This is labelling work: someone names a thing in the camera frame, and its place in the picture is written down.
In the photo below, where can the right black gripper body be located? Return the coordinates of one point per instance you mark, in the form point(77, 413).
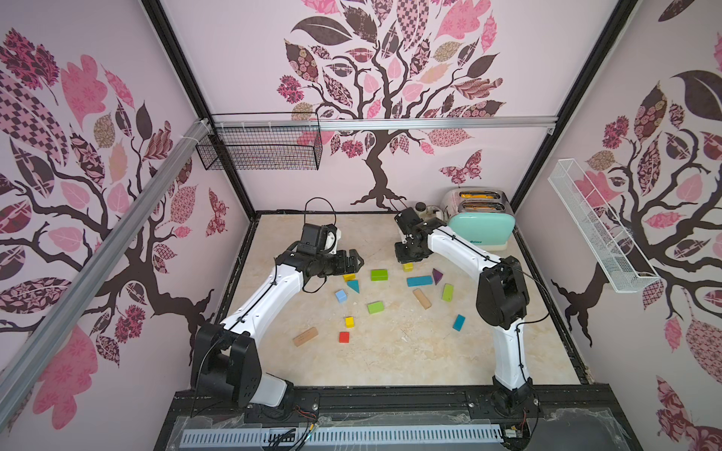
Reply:
point(407, 251)

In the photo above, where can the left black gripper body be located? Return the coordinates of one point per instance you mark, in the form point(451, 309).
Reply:
point(333, 264)

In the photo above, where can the teal long block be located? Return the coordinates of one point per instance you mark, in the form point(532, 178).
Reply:
point(420, 281)

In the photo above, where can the purple triangle block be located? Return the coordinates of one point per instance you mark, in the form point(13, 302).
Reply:
point(437, 276)

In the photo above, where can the natural wood block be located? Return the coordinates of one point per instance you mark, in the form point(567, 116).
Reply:
point(423, 300)
point(305, 337)

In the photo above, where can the green block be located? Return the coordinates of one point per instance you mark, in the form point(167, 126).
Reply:
point(379, 275)
point(448, 293)
point(376, 307)

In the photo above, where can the teal small block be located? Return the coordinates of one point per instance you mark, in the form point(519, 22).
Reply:
point(459, 323)

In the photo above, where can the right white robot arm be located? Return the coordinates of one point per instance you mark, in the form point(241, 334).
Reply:
point(502, 296)

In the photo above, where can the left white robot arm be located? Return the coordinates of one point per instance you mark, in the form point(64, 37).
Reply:
point(226, 361)

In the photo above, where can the pale spice jar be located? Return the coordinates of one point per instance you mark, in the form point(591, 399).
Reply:
point(421, 209)

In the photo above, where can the light blue cube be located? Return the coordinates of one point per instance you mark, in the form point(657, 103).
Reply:
point(341, 296)

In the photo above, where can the teal triangle block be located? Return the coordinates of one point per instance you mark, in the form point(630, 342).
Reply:
point(354, 285)

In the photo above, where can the mint green toaster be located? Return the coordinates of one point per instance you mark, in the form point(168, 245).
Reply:
point(482, 216)

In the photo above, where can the black wire basket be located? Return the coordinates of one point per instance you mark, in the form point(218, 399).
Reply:
point(263, 141)

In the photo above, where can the aluminium rail back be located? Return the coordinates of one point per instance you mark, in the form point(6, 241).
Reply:
point(380, 124)

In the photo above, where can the aluminium rail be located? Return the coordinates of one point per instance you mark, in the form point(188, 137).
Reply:
point(35, 354)
point(380, 124)

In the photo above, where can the white cable duct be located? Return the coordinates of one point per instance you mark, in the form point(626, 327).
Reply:
point(283, 438)

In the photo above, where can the white wire shelf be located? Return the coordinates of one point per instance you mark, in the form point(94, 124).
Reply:
point(587, 197)

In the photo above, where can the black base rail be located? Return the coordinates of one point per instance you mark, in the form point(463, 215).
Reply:
point(479, 401)

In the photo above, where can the aluminium rail left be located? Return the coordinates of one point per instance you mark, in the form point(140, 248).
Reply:
point(35, 354)

